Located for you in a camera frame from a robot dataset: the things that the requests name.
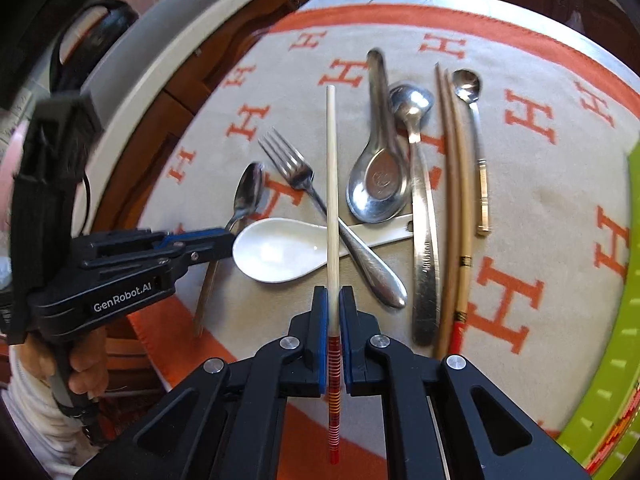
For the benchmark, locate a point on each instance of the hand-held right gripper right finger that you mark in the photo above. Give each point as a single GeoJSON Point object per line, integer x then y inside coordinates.
{"type": "Point", "coordinates": [348, 320]}

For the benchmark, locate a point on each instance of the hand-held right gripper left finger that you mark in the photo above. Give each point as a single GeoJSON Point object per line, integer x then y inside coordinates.
{"type": "Point", "coordinates": [322, 320]}

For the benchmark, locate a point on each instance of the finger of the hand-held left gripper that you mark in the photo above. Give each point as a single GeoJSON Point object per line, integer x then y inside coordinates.
{"type": "Point", "coordinates": [205, 254]}
{"type": "Point", "coordinates": [205, 236]}

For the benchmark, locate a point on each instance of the steel teaspoon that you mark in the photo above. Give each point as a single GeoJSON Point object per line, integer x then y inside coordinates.
{"type": "Point", "coordinates": [250, 190]}

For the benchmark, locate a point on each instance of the large steel spoon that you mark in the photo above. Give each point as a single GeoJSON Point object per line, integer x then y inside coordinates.
{"type": "Point", "coordinates": [425, 260]}

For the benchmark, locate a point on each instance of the steel fork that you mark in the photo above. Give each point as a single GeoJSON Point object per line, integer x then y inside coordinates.
{"type": "Point", "coordinates": [295, 170]}

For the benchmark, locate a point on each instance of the red striped wooden chopstick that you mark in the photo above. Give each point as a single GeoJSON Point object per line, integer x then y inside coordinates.
{"type": "Point", "coordinates": [331, 185]}
{"type": "Point", "coordinates": [617, 425]}

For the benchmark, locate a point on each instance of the brown chopstick with red end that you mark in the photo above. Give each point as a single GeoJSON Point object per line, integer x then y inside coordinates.
{"type": "Point", "coordinates": [464, 240]}

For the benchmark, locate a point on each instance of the plain brown wooden chopstick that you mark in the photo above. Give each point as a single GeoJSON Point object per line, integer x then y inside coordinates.
{"type": "Point", "coordinates": [445, 210]}

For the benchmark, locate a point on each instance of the green plastic tray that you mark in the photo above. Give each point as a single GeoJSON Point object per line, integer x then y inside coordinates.
{"type": "Point", "coordinates": [610, 360]}

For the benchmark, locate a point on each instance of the person's left forearm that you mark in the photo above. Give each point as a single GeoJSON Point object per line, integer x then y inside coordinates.
{"type": "Point", "coordinates": [30, 420]}

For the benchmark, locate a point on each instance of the person's left hand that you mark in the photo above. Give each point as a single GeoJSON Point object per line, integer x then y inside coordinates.
{"type": "Point", "coordinates": [92, 365]}

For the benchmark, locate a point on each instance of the white kitchen countertop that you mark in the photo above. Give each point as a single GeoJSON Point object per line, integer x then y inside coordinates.
{"type": "Point", "coordinates": [145, 67]}

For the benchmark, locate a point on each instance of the orange printed blanket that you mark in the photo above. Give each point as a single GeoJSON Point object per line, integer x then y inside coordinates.
{"type": "Point", "coordinates": [525, 185]}

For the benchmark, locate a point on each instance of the steel splash guard panel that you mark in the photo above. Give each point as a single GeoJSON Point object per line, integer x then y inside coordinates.
{"type": "Point", "coordinates": [175, 5]}

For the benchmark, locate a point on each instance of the black and red appliance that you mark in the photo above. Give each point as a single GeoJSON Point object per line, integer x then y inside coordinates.
{"type": "Point", "coordinates": [107, 20]}

